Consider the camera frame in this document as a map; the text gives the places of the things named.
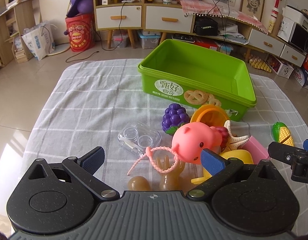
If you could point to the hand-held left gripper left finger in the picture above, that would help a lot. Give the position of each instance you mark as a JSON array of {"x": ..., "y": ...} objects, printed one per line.
[{"x": 94, "y": 158}]

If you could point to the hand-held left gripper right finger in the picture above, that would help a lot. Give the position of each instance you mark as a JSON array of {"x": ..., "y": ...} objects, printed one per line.
[{"x": 212, "y": 162}]

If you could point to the corn toy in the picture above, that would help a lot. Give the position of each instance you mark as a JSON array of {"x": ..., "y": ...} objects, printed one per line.
[{"x": 282, "y": 133}]

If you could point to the pink block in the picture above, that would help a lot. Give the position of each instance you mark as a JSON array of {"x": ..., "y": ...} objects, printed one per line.
[{"x": 256, "y": 147}]

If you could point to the yellow toy pot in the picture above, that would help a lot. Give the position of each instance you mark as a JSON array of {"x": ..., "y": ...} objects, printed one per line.
[{"x": 240, "y": 155}]

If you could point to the pink pig toy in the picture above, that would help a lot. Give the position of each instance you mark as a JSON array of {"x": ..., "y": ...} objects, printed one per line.
[{"x": 191, "y": 141}]

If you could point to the beige starfish toy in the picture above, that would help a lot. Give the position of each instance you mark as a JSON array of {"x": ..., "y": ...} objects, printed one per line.
[{"x": 235, "y": 140}]

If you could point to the small dark red toy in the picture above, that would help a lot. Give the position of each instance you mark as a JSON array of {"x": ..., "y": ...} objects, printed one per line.
[{"x": 223, "y": 131}]

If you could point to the amber translucent hand toy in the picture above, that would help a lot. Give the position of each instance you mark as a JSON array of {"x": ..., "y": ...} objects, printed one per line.
[{"x": 169, "y": 177}]

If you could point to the orange toy cup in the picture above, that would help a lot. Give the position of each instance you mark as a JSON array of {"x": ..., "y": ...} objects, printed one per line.
[{"x": 208, "y": 115}]

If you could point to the clear lens case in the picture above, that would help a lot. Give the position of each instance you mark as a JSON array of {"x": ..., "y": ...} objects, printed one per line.
[{"x": 139, "y": 137}]

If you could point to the amber ball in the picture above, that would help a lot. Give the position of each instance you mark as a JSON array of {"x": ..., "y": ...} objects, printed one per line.
[{"x": 139, "y": 183}]

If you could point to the purple grape toy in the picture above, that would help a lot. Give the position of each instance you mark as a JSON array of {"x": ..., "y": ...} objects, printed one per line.
[{"x": 174, "y": 117}]

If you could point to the green plastic box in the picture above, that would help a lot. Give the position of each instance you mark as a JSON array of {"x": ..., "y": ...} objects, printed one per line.
[{"x": 193, "y": 70}]

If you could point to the grey checked blanket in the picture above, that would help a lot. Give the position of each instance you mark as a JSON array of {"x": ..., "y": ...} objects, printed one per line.
[{"x": 94, "y": 105}]

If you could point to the red printed carton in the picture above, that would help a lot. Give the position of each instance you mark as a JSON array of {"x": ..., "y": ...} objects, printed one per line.
[{"x": 305, "y": 72}]

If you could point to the white printed crate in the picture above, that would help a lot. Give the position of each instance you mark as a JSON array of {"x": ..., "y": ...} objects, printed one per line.
[{"x": 281, "y": 67}]

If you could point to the yellow egg tray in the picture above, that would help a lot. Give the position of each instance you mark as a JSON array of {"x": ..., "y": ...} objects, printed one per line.
[{"x": 260, "y": 63}]

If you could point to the small white low cabinet drawer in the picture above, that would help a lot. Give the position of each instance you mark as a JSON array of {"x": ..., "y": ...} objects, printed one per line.
[{"x": 292, "y": 52}]

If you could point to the microwave oven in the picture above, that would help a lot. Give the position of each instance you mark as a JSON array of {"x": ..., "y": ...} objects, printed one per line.
[{"x": 300, "y": 38}]

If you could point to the white round stand base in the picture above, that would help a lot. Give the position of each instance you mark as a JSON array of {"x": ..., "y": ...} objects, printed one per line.
[{"x": 57, "y": 50}]

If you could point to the red flat box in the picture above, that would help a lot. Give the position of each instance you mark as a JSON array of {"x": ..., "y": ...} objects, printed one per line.
[{"x": 207, "y": 43}]

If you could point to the clear storage box pink contents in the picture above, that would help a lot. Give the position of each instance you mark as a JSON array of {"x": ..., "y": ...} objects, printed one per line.
[{"x": 120, "y": 40}]

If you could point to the red printed bucket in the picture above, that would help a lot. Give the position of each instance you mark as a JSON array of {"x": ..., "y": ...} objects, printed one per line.
[{"x": 80, "y": 32}]

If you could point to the long low wooden cabinet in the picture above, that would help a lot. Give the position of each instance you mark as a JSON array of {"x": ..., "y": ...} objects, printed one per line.
[{"x": 246, "y": 28}]

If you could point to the white printed tall cup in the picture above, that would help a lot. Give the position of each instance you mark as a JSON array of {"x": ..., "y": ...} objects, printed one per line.
[{"x": 272, "y": 21}]

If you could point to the folded white cloth pile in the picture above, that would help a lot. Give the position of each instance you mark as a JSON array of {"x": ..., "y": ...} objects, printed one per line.
[{"x": 231, "y": 32}]

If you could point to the white paper bag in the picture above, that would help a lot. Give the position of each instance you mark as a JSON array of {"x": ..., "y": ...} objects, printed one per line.
[{"x": 39, "y": 40}]

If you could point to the clear storage box blue lid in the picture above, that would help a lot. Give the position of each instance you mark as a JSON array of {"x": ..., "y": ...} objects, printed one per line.
[{"x": 149, "y": 40}]

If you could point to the white appliance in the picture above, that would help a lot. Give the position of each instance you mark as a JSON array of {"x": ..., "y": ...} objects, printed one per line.
[{"x": 296, "y": 13}]

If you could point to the black bag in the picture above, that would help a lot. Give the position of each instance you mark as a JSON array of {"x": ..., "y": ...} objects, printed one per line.
[{"x": 205, "y": 26}]

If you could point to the pink tasselled cloth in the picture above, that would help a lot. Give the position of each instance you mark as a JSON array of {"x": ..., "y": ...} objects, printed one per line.
[{"x": 243, "y": 17}]

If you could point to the white drawer with lock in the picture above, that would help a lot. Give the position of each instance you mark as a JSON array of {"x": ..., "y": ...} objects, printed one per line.
[{"x": 117, "y": 12}]

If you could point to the framed cartoon picture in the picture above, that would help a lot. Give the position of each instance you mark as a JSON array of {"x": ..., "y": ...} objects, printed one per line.
[{"x": 252, "y": 1}]

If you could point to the wooden shelf cabinet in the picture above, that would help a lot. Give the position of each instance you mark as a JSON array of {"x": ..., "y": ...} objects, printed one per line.
[{"x": 144, "y": 12}]

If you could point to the wide white cabinet drawer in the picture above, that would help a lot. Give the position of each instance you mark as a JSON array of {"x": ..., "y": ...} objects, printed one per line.
[{"x": 169, "y": 13}]

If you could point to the wooden desk shelf unit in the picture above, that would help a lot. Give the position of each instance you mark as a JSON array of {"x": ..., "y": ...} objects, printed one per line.
[{"x": 21, "y": 12}]

